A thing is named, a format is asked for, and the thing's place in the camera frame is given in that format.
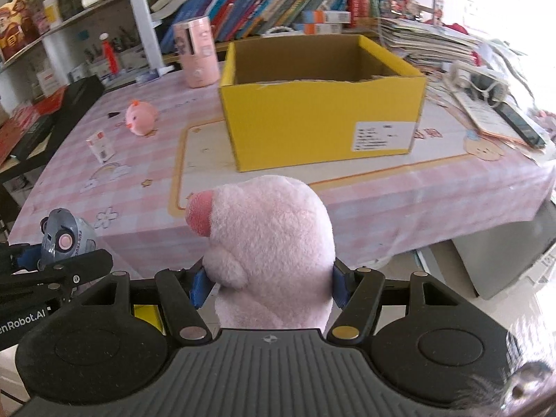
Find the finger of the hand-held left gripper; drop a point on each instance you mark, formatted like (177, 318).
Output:
(26, 257)
(82, 267)

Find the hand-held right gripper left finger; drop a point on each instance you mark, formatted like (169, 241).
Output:
(200, 289)

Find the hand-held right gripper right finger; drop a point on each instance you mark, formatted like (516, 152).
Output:
(339, 286)

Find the grey blue toy car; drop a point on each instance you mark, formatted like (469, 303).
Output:
(69, 234)

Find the pink plush pig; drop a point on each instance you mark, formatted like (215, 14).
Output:
(269, 243)

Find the yellow cardboard box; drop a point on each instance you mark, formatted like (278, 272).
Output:
(317, 121)

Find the pink checkered tablecloth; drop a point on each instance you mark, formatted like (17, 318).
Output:
(391, 195)

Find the small white red card box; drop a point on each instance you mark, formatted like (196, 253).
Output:
(100, 150)

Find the red packets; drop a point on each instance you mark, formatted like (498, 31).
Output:
(19, 128)

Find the long black box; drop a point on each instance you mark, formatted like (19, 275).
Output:
(69, 108)

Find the small pink chick toy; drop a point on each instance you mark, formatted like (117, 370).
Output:
(141, 117)

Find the grey white cabinet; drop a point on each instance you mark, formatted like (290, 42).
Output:
(504, 260)

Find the white side shelf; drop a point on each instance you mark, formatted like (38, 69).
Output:
(56, 47)

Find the red white tube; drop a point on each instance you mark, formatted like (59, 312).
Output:
(109, 54)

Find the white printed paper sheet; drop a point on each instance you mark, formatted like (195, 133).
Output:
(482, 115)

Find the red orange printed gift box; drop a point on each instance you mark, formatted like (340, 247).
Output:
(15, 30)

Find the pink cylinder canister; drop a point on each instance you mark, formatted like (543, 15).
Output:
(197, 52)

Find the black phone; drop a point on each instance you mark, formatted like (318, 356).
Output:
(521, 124)

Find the white yellow cup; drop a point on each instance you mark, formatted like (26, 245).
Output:
(52, 13)

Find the white power strip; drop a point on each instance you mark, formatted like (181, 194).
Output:
(464, 74)

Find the white wooden bookshelf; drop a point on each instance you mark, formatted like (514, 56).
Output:
(141, 17)

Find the stack of magazines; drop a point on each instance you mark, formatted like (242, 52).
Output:
(425, 43)

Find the orange white carton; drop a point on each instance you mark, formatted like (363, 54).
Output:
(325, 17)
(323, 28)

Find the white quilted handbag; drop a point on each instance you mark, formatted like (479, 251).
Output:
(282, 29)

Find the flat lying grey book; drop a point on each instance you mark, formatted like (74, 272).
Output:
(169, 2)

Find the small red printed box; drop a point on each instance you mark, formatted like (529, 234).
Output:
(362, 8)

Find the red cloth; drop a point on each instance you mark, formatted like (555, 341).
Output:
(447, 27)

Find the row of colourful books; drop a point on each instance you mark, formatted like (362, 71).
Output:
(256, 8)

